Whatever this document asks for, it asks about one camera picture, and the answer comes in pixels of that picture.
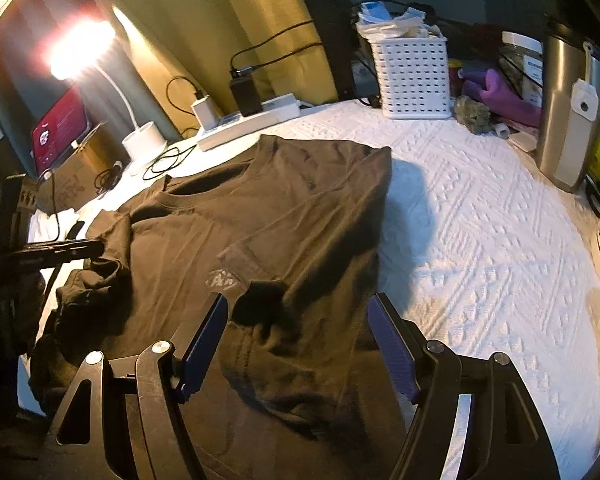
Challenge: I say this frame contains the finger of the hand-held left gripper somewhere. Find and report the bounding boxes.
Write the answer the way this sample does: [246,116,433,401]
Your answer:
[0,239,105,278]

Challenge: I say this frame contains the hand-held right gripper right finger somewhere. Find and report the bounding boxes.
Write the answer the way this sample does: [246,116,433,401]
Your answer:
[367,292,561,480]

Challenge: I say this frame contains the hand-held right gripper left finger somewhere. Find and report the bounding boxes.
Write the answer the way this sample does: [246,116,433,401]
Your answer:
[45,292,229,480]

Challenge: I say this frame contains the dark olive t-shirt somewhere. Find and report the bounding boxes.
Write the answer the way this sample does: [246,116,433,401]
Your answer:
[27,135,416,480]

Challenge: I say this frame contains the white cloth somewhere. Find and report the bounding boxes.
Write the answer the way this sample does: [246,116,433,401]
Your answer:
[27,207,88,256]

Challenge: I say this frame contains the tablet with red screen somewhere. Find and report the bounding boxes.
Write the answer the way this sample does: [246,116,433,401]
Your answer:
[30,85,93,176]

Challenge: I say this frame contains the brown cardboard box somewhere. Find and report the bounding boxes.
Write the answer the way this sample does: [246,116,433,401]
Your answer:
[35,122,131,213]

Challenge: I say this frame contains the white textured blanket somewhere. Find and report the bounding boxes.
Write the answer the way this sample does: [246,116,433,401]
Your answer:
[17,100,600,480]

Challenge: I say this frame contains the white desk lamp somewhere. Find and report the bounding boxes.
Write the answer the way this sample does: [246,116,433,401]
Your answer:
[45,5,168,176]

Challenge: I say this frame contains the white charger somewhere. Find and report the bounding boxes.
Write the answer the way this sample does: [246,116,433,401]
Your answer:
[190,99,223,128]

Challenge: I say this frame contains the white power strip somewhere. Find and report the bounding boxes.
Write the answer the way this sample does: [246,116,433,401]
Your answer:
[195,92,301,152]

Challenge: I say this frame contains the grey-green fuzzy lump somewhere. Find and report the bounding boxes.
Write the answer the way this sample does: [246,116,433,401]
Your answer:
[452,95,493,135]

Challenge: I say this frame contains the black charger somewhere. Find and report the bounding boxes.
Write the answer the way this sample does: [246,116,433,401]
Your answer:
[229,76,263,117]

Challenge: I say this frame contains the white plastic basket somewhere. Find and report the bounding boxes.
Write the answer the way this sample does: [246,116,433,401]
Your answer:
[369,35,455,120]

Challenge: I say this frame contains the purple cloth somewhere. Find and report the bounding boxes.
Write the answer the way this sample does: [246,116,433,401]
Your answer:
[460,67,543,128]

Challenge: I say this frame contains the stainless steel tumbler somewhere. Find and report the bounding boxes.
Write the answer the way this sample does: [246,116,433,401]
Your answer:
[532,17,600,193]

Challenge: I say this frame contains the dark cloth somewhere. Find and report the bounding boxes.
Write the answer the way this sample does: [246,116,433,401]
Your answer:
[285,0,361,106]

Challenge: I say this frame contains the yellow curtain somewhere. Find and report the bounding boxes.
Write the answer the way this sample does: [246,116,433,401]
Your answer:
[207,0,341,106]

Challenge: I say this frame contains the clear jar with white lid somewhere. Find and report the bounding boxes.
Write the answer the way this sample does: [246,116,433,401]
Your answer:
[497,31,546,106]

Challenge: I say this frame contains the white packets in basket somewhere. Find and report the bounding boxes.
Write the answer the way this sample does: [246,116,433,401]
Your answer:
[355,1,446,41]

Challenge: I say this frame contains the coiled black cable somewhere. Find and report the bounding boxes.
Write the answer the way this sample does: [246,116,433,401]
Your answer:
[94,160,126,193]

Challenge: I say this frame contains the black charger cable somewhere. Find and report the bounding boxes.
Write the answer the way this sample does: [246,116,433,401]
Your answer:
[142,76,206,181]
[229,20,326,78]

